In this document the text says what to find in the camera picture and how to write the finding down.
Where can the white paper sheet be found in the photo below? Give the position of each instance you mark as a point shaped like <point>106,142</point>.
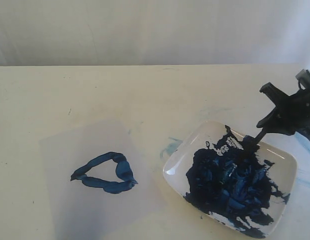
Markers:
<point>97,181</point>

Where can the black paintbrush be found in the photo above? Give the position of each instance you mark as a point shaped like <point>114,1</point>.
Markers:
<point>250,146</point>

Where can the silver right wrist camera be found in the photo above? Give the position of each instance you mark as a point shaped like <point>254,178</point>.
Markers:
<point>303,78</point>

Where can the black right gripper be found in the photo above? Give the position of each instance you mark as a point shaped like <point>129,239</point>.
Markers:
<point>291,113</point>

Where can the white square paint plate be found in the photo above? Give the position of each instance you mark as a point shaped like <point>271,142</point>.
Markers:
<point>249,197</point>

